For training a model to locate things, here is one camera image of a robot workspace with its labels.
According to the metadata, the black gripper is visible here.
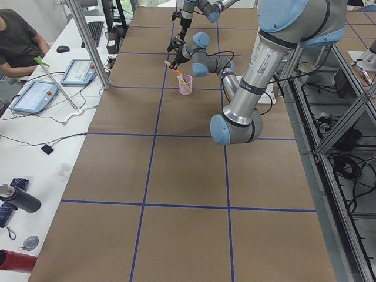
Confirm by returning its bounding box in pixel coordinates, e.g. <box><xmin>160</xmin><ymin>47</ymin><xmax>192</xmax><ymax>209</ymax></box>
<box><xmin>179</xmin><ymin>17</ymin><xmax>192</xmax><ymax>41</ymax></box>
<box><xmin>169</xmin><ymin>46</ymin><xmax>191</xmax><ymax>70</ymax></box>

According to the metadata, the orange marker pen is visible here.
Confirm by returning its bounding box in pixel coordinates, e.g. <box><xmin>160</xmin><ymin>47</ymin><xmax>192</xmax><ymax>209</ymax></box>
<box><xmin>164</xmin><ymin>61</ymin><xmax>182</xmax><ymax>76</ymax></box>

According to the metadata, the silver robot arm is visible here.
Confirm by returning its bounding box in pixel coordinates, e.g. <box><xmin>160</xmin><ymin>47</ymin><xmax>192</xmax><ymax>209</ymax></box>
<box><xmin>176</xmin><ymin>0</ymin><xmax>238</xmax><ymax>40</ymax></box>
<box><xmin>167</xmin><ymin>0</ymin><xmax>347</xmax><ymax>145</ymax></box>

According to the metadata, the black computer monitor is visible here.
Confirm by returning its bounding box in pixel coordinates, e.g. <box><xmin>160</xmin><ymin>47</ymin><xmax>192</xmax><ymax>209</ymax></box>
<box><xmin>101</xmin><ymin>0</ymin><xmax>128</xmax><ymax>36</ymax></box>

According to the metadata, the black computer keyboard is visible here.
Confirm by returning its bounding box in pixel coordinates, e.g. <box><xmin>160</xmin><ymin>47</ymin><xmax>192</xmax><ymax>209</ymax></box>
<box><xmin>88</xmin><ymin>21</ymin><xmax>104</xmax><ymax>47</ymax></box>

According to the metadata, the far blue teach pendant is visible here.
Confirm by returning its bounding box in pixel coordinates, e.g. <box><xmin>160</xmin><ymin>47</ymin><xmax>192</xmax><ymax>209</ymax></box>
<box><xmin>61</xmin><ymin>59</ymin><xmax>96</xmax><ymax>86</ymax></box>

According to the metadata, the blue teach pendant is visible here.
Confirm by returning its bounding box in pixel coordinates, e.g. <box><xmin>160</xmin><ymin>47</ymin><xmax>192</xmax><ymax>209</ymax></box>
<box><xmin>61</xmin><ymin>59</ymin><xmax>96</xmax><ymax>86</ymax></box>
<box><xmin>10</xmin><ymin>81</ymin><xmax>58</xmax><ymax>113</ymax></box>

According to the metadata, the black computer mouse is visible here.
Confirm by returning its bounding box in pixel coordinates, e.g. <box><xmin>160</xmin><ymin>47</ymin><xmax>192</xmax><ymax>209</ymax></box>
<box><xmin>56</xmin><ymin>45</ymin><xmax>70</xmax><ymax>53</ymax></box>

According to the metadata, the green tipped metal rod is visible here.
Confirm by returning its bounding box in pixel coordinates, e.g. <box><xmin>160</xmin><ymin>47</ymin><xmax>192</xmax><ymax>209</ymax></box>
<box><xmin>33</xmin><ymin>56</ymin><xmax>79</xmax><ymax>113</ymax></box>

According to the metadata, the near blue teach pendant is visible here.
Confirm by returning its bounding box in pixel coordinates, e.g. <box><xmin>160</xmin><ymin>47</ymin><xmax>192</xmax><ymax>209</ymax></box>
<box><xmin>10</xmin><ymin>81</ymin><xmax>58</xmax><ymax>113</ymax></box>

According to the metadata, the white side desk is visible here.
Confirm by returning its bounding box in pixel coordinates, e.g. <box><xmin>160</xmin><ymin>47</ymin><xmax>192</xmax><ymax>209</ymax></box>
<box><xmin>0</xmin><ymin>16</ymin><xmax>118</xmax><ymax>274</ymax></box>

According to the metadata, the small black square device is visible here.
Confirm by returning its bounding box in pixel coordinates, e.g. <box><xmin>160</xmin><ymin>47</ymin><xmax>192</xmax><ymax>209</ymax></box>
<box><xmin>41</xmin><ymin>144</ymin><xmax>54</xmax><ymax>155</ymax></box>

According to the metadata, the clear plastic packet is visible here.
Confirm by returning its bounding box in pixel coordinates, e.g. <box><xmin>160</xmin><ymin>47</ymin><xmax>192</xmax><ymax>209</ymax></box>
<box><xmin>53</xmin><ymin>163</ymin><xmax>71</xmax><ymax>182</ymax></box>

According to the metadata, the seated person dark shirt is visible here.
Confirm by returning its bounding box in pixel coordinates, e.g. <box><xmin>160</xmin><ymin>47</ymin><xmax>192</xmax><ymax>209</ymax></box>
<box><xmin>1</xmin><ymin>9</ymin><xmax>50</xmax><ymax>78</ymax></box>

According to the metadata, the black water bottle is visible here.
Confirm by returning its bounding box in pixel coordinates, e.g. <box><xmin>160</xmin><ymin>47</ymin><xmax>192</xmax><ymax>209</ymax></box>
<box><xmin>1</xmin><ymin>184</ymin><xmax>41</xmax><ymax>213</ymax></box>

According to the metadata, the folded blue umbrella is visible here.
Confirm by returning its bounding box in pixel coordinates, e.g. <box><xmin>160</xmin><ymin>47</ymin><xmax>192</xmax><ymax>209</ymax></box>
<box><xmin>0</xmin><ymin>178</ymin><xmax>29</xmax><ymax>228</ymax></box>

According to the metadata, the round grey key tag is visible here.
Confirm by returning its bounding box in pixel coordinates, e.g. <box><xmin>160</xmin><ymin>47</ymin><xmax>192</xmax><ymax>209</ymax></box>
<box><xmin>18</xmin><ymin>235</ymin><xmax>39</xmax><ymax>251</ymax></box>

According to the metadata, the red water bottle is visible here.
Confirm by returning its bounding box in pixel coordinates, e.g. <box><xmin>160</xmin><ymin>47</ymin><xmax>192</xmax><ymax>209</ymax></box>
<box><xmin>1</xmin><ymin>250</ymin><xmax>38</xmax><ymax>273</ymax></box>

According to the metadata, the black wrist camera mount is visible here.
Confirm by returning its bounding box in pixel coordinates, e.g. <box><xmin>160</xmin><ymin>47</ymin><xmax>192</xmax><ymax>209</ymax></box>
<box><xmin>171</xmin><ymin>9</ymin><xmax>182</xmax><ymax>21</ymax></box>
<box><xmin>167</xmin><ymin>34</ymin><xmax>186</xmax><ymax>52</ymax></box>

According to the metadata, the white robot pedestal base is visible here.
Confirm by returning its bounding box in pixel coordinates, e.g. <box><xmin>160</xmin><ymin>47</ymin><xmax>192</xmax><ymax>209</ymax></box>
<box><xmin>258</xmin><ymin>84</ymin><xmax>276</xmax><ymax>105</ymax></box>

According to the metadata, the aluminium frame post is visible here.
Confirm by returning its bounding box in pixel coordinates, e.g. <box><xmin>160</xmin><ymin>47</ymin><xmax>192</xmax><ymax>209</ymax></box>
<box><xmin>66</xmin><ymin>0</ymin><xmax>109</xmax><ymax>90</ymax></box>

